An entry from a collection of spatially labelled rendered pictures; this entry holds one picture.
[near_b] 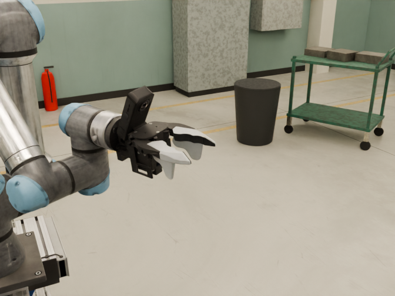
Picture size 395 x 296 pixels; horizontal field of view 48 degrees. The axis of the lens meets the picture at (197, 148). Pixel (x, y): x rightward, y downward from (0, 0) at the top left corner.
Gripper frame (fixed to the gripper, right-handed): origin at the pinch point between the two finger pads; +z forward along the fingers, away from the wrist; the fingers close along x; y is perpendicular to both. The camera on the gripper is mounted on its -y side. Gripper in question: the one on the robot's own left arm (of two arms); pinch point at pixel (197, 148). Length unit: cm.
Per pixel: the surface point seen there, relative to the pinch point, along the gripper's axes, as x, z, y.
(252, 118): -295, -176, 156
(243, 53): -482, -308, 158
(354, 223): -212, -39, 176
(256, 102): -298, -172, 139
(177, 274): -90, -103, 160
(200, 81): -413, -335, 182
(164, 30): -415, -394, 116
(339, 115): -380, -119, 176
